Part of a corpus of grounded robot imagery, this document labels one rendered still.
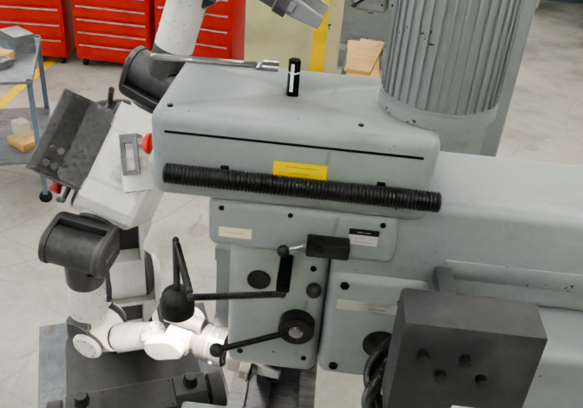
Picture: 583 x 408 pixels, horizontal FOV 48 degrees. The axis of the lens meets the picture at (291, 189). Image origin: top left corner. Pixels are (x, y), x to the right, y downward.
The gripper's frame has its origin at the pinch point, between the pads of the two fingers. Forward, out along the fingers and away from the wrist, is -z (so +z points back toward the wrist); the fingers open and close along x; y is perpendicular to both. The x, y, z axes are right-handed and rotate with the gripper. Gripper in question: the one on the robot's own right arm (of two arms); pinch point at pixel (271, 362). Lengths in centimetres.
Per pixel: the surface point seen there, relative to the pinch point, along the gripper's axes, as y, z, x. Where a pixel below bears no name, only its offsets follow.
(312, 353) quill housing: -13.9, -10.9, -6.9
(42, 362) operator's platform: 83, 106, 39
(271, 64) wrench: -66, 8, 11
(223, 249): -31.8, 10.4, -4.7
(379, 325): -25.6, -23.0, -6.2
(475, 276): -39, -38, -2
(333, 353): -17.1, -15.4, -8.2
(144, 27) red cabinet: 79, 277, 399
